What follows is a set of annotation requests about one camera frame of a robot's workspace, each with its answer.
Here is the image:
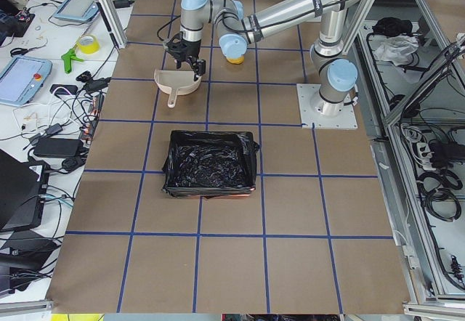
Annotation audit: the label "black power adapter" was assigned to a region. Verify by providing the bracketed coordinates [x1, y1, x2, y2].
[113, 0, 134, 9]

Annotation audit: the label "aluminium frame post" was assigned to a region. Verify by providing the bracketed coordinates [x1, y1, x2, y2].
[94, 0, 127, 49]

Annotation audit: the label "near teach pendant tablet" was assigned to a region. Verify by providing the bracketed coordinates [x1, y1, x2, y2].
[1, 56, 52, 107]

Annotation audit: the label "black lined trash bin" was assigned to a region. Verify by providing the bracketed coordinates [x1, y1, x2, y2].
[163, 130, 259, 198]

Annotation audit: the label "large black power brick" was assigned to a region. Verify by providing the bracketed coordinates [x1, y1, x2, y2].
[33, 138, 84, 158]

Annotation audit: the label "beige plastic dustpan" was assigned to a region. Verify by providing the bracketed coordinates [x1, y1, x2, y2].
[154, 69, 201, 108]

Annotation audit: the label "far teach pendant tablet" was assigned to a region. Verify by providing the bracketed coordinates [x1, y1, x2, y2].
[53, 0, 99, 23]

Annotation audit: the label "white crumpled cloth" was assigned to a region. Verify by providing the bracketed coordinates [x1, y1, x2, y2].
[373, 36, 419, 66]

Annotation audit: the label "yellow tape roll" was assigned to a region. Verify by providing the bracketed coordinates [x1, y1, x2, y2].
[76, 35, 100, 54]

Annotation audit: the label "yellow potato toy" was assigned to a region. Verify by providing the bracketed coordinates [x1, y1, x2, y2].
[226, 55, 245, 65]

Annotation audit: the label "black laptop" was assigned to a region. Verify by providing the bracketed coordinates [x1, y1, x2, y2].
[1, 151, 49, 232]

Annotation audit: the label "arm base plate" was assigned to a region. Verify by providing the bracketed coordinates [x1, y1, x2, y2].
[296, 84, 358, 130]

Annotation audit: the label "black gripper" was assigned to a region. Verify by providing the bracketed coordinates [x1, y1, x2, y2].
[163, 32, 206, 81]

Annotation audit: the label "green handled reach grabber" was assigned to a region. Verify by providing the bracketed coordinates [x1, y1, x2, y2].
[61, 44, 84, 74]

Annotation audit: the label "black scissors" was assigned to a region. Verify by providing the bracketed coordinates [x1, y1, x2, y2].
[9, 45, 45, 57]

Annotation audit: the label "teach pendant tablet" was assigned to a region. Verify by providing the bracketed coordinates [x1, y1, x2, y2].
[1, 56, 52, 107]
[53, 0, 99, 23]

